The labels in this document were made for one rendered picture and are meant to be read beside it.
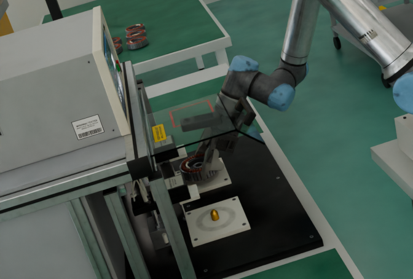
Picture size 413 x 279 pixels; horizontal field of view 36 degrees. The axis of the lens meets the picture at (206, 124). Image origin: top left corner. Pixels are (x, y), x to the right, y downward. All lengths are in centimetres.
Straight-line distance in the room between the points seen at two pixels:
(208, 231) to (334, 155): 184
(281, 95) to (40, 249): 73
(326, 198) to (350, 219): 22
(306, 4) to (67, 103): 68
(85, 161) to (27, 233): 19
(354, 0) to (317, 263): 60
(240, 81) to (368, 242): 123
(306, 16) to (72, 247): 84
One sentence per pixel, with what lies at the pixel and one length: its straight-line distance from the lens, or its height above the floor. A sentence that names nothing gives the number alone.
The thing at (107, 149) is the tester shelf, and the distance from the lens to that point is 138.
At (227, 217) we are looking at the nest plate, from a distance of 164.
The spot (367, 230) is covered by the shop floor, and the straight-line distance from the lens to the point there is 280.
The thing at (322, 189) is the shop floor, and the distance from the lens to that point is 311.
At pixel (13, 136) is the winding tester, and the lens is 143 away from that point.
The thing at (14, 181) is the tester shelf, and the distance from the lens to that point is 141.
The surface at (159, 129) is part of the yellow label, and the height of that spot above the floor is 107.
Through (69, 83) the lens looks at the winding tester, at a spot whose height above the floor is 127.
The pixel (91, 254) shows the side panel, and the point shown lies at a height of 93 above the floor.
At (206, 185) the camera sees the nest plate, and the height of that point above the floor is 78.
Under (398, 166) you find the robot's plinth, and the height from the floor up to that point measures 75.
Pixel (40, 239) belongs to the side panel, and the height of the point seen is 99.
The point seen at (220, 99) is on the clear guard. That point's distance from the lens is 159.
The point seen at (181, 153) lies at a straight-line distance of 179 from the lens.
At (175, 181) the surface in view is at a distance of 158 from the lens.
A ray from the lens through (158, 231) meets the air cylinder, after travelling 160.
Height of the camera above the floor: 167
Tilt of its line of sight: 24 degrees down
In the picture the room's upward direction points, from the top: 16 degrees counter-clockwise
